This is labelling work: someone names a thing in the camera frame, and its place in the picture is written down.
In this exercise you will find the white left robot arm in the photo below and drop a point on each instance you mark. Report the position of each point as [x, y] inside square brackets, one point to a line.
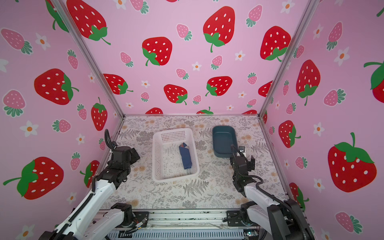
[78, 225]

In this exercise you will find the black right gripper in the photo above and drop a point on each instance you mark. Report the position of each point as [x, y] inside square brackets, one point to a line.
[251, 166]

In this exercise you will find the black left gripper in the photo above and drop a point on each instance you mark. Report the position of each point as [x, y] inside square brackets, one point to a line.
[133, 159]

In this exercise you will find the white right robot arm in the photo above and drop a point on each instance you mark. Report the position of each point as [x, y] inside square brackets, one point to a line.
[284, 220]

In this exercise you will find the dark blue paper napkin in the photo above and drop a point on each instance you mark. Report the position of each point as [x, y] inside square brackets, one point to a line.
[186, 156]

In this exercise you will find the teal plastic tray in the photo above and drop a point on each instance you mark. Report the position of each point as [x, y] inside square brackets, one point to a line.
[223, 138]

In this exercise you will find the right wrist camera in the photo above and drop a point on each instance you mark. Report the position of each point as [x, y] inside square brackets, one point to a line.
[242, 150]

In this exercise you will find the white perforated plastic basket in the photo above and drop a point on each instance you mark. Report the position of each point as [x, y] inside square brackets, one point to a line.
[167, 163]

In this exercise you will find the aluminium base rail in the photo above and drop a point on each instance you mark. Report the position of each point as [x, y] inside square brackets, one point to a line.
[205, 224]

